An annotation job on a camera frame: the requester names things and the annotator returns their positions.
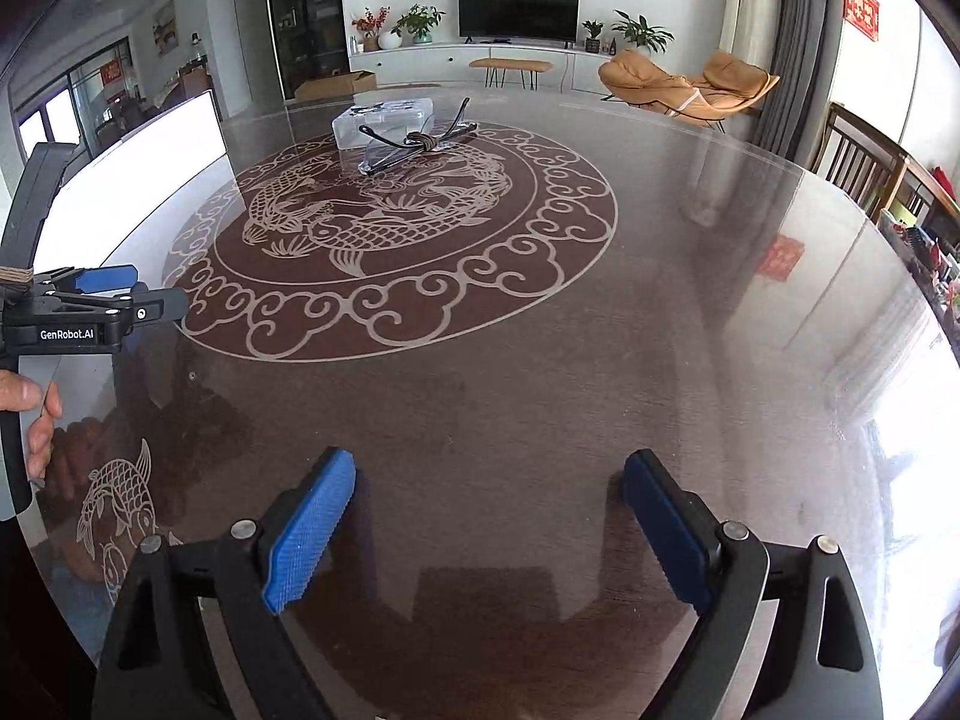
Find person's left hand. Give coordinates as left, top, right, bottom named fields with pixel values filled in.
left=2, top=371, right=64, bottom=484

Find white cardboard bin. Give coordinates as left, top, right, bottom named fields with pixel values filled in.
left=34, top=93, right=233, bottom=286

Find clear plastic storage box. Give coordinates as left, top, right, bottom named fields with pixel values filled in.
left=332, top=98, right=434, bottom=151

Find brown cardboard box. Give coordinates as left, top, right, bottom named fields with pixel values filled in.
left=295, top=70, right=377, bottom=103

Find dark glass display cabinet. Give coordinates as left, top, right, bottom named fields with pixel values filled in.
left=267, top=0, right=348, bottom=101

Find red flower vase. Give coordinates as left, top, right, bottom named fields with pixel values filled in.
left=352, top=7, right=391, bottom=52

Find green potted plant left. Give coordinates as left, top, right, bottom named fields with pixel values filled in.
left=391, top=4, right=446, bottom=46

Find green potted plant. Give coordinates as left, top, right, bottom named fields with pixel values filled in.
left=612, top=10, right=675, bottom=54
left=391, top=4, right=446, bottom=46

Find wooden bench hairpin legs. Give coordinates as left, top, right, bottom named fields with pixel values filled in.
left=469, top=57, right=553, bottom=91

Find black television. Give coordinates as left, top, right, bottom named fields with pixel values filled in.
left=457, top=0, right=579, bottom=43

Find white tv cabinet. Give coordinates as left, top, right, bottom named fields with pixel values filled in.
left=348, top=42, right=625, bottom=96

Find wooden dining chair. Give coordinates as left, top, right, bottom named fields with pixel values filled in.
left=811, top=103, right=908, bottom=224

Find green potted plant right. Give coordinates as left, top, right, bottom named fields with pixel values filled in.
left=612, top=10, right=675, bottom=54

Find orange lounge chair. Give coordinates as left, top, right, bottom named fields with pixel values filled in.
left=599, top=49, right=779, bottom=127

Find grey curtain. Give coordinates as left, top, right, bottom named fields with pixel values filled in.
left=754, top=0, right=843, bottom=166

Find red window decoration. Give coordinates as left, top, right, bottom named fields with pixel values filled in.
left=843, top=0, right=880, bottom=43

